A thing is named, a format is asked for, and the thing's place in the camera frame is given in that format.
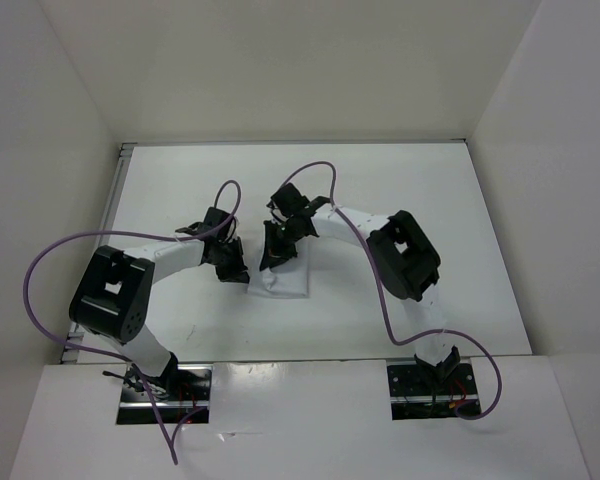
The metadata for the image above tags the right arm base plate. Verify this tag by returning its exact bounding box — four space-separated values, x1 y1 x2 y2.
386 361 482 420

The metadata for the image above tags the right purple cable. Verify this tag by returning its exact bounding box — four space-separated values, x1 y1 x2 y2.
278 160 506 421

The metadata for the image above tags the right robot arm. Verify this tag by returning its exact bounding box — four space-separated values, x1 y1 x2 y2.
250 183 444 331

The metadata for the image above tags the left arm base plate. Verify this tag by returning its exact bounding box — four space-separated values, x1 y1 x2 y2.
104 365 212 426

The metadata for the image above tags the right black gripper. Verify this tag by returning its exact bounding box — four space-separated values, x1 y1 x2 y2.
260 217 302 272

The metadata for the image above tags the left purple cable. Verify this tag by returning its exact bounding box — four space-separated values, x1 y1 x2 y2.
22 179 244 466

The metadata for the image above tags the purple cable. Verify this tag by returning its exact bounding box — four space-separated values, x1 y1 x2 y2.
22 179 244 466
278 160 506 421

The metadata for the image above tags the white skirt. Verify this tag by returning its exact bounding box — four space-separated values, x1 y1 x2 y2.
247 239 310 299

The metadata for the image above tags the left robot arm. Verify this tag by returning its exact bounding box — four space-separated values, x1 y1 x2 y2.
69 207 249 400

